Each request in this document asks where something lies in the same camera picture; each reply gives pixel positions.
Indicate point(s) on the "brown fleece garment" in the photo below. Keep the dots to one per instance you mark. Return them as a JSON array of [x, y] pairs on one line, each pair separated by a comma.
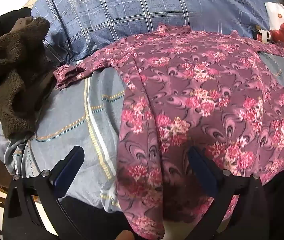
[[12, 62]]

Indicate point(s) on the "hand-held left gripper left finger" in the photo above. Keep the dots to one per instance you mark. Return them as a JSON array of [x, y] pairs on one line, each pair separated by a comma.
[[68, 166]]

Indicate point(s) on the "blue plaid blanket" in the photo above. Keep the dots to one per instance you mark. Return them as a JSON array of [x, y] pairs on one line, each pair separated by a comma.
[[132, 10]]

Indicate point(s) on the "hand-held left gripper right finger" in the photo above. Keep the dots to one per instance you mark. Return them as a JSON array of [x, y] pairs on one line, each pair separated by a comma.
[[201, 170]]

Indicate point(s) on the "grey striped bedsheet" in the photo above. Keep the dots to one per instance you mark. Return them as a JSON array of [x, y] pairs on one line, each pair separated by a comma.
[[64, 115]]

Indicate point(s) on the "dark small bottle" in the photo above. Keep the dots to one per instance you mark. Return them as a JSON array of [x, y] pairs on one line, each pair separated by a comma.
[[259, 33]]

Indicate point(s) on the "person's left hand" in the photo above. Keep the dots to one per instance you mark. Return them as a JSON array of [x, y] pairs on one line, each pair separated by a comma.
[[126, 235]]

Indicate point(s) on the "purple floral shirt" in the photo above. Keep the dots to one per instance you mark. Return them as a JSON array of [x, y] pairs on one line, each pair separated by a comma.
[[194, 92]]

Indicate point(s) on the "black garment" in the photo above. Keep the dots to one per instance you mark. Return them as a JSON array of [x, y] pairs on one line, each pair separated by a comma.
[[7, 17]]

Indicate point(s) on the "white box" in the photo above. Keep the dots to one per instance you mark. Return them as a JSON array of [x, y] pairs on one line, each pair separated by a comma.
[[276, 15]]

